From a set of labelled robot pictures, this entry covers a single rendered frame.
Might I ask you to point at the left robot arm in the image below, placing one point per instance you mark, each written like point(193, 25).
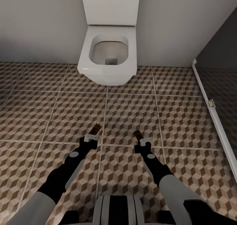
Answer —
point(40, 206)

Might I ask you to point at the mousetrap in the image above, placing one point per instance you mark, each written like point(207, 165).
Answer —
point(138, 135)
point(95, 129)

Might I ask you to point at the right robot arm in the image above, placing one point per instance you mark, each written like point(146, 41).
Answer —
point(186, 207)

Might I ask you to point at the shower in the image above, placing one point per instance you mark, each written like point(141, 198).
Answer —
point(223, 138)

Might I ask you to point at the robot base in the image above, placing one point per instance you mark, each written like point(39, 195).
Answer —
point(71, 218)

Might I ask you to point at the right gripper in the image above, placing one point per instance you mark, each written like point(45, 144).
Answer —
point(138, 148)

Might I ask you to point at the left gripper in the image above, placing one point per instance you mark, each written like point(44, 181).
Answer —
point(92, 144)

